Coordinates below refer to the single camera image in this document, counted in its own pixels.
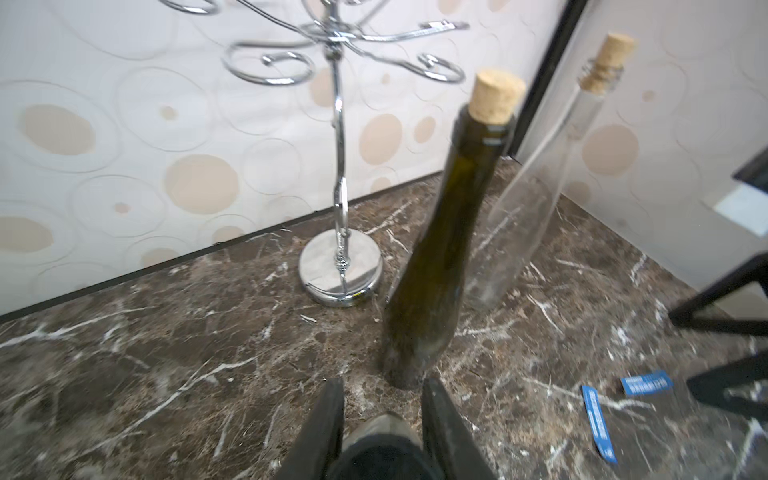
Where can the chrome glass rack stand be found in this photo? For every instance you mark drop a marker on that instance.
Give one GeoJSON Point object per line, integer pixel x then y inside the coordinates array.
{"type": "Point", "coordinates": [341, 267]}

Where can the clear bottle black cap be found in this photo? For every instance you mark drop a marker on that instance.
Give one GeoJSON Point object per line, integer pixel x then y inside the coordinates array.
{"type": "Point", "coordinates": [384, 447]}

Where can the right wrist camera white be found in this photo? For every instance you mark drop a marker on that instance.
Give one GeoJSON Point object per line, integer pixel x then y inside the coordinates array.
{"type": "Point", "coordinates": [744, 202]}

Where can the dark green wine bottle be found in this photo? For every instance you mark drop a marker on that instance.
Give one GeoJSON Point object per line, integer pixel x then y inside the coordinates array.
{"type": "Point", "coordinates": [422, 312]}

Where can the clear glass bottle cork stopper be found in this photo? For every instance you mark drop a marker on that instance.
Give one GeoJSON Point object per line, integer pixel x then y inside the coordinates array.
{"type": "Point", "coordinates": [515, 225]}

